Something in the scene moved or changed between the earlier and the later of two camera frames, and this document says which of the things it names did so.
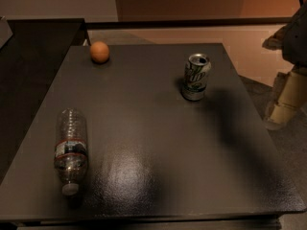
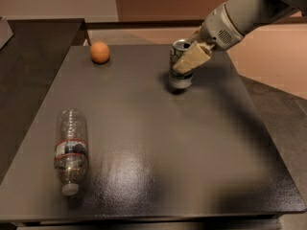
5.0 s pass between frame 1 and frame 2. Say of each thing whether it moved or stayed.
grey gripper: moved
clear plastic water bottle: stayed
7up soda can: moved
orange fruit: stayed
